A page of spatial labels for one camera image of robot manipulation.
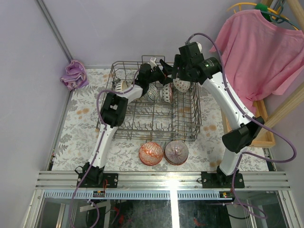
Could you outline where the navy geometric pattern bowl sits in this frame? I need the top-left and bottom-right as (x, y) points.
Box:
(145, 84), (159, 102)

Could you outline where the orange diamond white bowl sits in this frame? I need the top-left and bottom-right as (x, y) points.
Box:
(173, 78), (191, 93)

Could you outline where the brown diamond dotted bowl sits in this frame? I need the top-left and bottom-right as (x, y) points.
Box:
(161, 84), (173, 103)

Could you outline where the blue stroke white bowl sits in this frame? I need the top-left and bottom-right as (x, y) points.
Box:
(115, 80), (128, 92)

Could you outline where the orange aztec pattern bowl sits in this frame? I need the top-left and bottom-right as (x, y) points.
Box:
(139, 142), (164, 166)

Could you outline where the purple striped bowl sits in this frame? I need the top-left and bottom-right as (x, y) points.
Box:
(164, 140), (189, 165)

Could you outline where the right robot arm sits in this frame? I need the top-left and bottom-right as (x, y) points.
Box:
(171, 42), (264, 189)

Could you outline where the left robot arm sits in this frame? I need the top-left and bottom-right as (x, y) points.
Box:
(76, 57), (174, 189)

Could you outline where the yellow hanger hoop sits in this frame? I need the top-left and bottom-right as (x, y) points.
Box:
(227, 0), (300, 31)

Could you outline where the pink t-shirt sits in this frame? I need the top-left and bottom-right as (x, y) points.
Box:
(215, 9), (304, 113)

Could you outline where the crumpled purple cloth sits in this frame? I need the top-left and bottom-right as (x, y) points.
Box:
(60, 59), (89, 91)

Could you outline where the green hanger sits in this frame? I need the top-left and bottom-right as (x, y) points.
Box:
(255, 3), (276, 22)

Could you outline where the grey wire dish rack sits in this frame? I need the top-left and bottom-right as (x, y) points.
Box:
(96, 55), (203, 143)

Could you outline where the wooden tray frame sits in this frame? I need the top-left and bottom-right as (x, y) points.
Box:
(222, 97), (276, 148)

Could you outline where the aluminium rail frame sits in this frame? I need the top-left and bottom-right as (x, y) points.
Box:
(34, 171), (291, 200)

